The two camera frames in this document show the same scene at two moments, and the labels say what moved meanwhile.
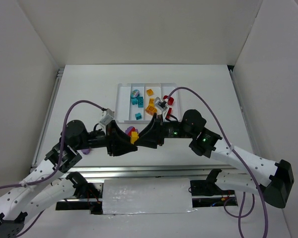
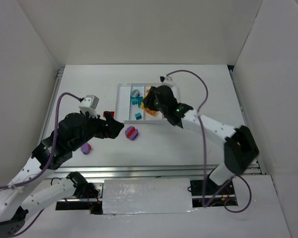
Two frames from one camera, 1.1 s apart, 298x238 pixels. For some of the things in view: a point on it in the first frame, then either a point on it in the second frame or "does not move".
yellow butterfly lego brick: (150, 110) does not move
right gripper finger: (153, 135) → (149, 101)
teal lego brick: (138, 116) does not move
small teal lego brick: (140, 101) does not move
